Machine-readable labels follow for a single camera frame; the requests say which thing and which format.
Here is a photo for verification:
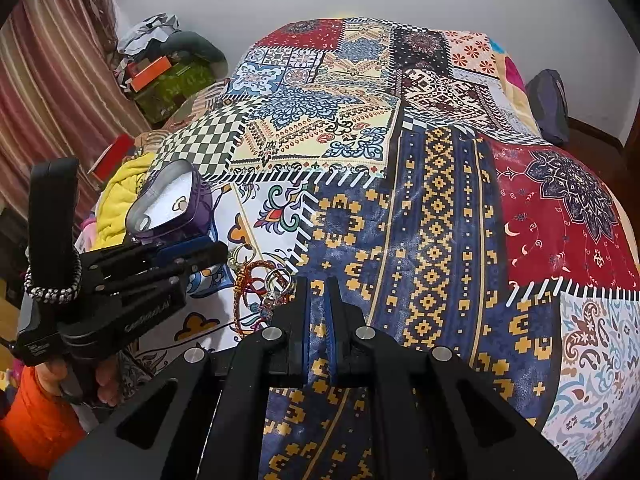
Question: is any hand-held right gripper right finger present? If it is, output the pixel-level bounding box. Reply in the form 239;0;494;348
324;276;577;480

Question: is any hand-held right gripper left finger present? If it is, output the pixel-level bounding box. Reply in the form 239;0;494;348
49;276;313;480

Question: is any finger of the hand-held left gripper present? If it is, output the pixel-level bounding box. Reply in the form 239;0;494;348
97;262;201;306
80;239;230;281

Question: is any purple transparent jewelry box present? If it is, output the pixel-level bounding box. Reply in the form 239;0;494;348
124;161;217;247

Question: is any red braided bracelet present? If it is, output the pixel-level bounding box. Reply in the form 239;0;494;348
232;260;297;337

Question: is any black and white beaded bracelet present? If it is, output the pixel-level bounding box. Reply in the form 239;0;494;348
23;254;82;304

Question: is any person's left forearm orange sleeve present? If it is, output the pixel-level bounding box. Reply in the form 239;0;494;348
7;364;90;472

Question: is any person's left hand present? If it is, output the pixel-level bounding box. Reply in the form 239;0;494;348
94;352;125;407

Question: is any pink cloth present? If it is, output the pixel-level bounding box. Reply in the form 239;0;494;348
74;214;102;252

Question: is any yellow cloth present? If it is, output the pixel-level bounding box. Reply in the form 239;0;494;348
95;152;157;252

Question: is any red book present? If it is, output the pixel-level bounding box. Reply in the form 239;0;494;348
87;133;134;179

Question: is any striped curtain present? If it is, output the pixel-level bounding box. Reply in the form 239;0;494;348
0;0;152;233

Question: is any patchwork printed blanket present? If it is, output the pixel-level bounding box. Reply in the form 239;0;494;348
90;17;640;480

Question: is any green box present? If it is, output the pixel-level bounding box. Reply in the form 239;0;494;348
134;61;217;124

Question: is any orange box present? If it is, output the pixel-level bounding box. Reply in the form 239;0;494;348
124;56;174;94

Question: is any pile of grey clothes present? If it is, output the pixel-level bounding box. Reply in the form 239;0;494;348
116;14;230;81

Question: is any dark bag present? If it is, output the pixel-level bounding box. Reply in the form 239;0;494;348
525;69;572;147

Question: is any silver ring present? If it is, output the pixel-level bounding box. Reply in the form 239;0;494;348
265;269;292;293

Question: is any gold ring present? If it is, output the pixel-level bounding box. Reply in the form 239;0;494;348
227;246;252;272

